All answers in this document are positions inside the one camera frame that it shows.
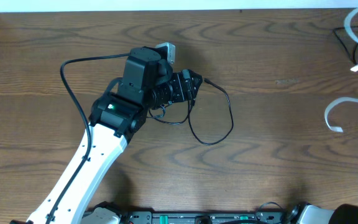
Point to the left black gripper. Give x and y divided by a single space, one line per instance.
184 88

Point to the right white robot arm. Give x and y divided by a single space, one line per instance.
306 213

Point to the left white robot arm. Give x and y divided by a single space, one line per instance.
148 83

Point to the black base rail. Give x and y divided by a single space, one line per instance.
105 213

